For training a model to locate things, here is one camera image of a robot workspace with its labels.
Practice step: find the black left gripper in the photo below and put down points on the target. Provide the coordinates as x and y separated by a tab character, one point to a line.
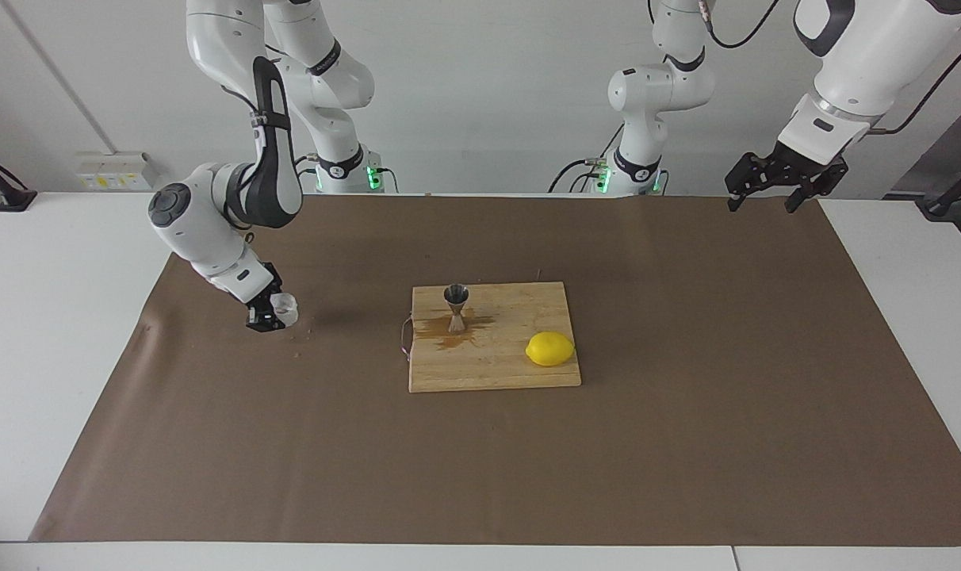
802	168

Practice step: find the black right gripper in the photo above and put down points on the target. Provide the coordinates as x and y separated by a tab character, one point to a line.
265	292

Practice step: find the clear plastic cup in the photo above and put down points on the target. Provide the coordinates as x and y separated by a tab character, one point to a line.
289	306

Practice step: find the steel double jigger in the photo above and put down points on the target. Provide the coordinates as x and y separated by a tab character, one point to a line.
457	295

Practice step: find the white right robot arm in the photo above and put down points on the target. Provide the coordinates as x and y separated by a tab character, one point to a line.
203	238

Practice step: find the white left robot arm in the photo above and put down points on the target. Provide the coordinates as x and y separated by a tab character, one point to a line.
869	55

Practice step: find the wooden cutting board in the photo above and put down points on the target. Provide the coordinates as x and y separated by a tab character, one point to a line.
488	365

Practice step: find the brown paper table mat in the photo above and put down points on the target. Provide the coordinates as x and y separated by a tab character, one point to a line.
480	460

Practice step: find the yellow lemon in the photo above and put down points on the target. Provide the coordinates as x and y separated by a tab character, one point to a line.
549	349

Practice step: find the black table clamp mount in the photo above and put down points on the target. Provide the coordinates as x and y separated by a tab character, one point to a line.
936	208
17	200

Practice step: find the white wall power outlet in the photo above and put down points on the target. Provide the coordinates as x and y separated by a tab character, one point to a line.
112	174

